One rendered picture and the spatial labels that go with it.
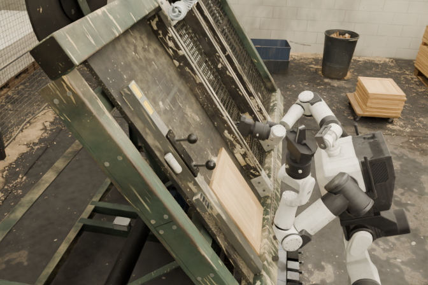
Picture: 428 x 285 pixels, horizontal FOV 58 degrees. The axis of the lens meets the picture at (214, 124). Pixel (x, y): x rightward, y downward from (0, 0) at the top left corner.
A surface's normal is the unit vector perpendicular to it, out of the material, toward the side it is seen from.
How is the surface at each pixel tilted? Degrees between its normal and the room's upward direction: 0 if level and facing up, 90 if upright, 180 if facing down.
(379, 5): 90
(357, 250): 90
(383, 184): 90
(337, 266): 0
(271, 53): 90
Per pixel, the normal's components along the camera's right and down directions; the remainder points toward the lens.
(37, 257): 0.04, -0.87
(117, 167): -0.17, 0.48
